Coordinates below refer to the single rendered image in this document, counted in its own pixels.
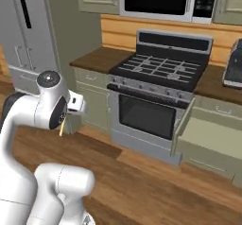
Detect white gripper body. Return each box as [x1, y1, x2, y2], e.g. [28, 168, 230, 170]
[67, 95, 89, 117]

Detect green drawer front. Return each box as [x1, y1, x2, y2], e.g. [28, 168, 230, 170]
[178, 139, 242, 180]
[73, 67, 111, 87]
[191, 94, 242, 123]

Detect open green drawer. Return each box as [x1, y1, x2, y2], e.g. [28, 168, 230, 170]
[170, 97, 242, 161]

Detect green cupboard door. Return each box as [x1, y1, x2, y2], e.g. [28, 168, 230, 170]
[75, 81, 112, 132]

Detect silver oven door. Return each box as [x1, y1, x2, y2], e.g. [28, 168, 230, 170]
[108, 88, 190, 151]

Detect grey fridge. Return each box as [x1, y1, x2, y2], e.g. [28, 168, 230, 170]
[0, 0, 61, 95]

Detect silver gas stove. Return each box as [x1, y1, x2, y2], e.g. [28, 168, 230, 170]
[107, 28, 215, 167]

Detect dark grey countertop appliance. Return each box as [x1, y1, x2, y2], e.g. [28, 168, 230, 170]
[221, 38, 242, 90]

